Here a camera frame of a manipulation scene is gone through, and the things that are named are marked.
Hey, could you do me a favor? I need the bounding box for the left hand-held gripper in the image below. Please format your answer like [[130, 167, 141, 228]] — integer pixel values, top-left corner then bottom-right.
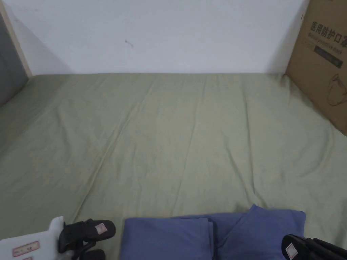
[[0, 216, 117, 260]]

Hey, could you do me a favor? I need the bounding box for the blue garment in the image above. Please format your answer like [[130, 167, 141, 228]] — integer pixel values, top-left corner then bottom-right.
[[120, 203, 307, 260]]

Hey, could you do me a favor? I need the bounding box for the bed with pale green sheet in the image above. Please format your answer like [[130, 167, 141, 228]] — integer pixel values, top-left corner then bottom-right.
[[0, 72, 347, 260]]

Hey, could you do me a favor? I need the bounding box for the brown cardboard carton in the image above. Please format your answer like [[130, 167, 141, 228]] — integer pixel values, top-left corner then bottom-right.
[[285, 0, 347, 137]]

